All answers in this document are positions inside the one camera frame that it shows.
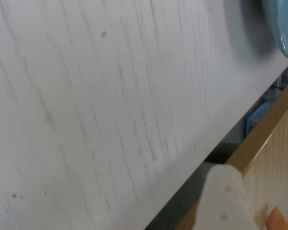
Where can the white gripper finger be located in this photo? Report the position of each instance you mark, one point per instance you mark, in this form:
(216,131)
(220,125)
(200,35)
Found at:
(223,206)

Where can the light blue round dish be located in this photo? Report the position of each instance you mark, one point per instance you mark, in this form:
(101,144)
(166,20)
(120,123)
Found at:
(285,24)

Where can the orange rounded object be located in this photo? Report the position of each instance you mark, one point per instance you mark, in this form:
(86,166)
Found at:
(277,220)

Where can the light wooden desk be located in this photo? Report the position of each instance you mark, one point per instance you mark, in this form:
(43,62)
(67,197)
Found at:
(278,155)

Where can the blue box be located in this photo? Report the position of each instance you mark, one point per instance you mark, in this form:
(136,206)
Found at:
(256,119)

